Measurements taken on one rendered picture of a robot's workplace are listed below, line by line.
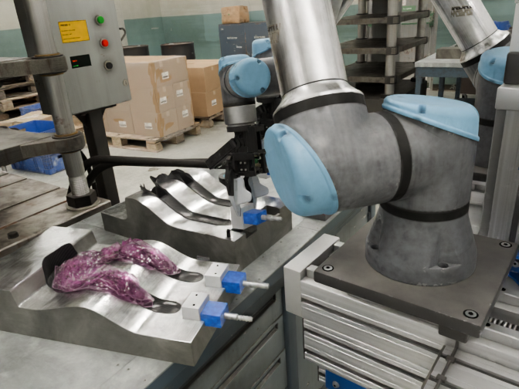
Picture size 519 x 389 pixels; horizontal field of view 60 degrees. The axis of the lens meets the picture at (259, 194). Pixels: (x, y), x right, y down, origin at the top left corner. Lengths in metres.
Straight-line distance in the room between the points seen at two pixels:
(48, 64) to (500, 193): 1.26
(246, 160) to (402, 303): 0.54
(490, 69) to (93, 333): 0.94
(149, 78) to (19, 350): 4.09
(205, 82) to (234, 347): 4.72
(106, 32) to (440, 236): 1.49
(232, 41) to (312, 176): 7.98
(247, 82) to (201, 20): 8.66
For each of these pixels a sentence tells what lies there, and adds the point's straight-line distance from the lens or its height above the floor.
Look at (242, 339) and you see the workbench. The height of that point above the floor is 0.62.
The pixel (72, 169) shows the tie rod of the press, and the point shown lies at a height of 0.93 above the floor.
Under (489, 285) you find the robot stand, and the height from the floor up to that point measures 1.04.
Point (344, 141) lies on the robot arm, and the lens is 0.51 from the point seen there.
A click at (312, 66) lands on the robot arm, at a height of 1.32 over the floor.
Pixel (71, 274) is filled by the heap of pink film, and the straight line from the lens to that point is 1.03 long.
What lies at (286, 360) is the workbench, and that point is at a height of 0.39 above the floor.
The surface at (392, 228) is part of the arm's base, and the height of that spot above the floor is 1.11.
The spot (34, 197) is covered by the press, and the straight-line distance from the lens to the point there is 1.89.
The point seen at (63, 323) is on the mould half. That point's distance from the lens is 0.98.
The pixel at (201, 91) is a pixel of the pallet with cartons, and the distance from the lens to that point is 5.70.
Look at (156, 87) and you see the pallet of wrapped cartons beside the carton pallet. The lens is 4.92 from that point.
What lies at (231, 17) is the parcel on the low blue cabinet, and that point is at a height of 1.22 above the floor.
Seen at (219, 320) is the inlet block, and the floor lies 0.86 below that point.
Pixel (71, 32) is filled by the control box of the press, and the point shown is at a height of 1.35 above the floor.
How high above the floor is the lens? 1.39
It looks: 23 degrees down
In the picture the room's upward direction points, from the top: 4 degrees counter-clockwise
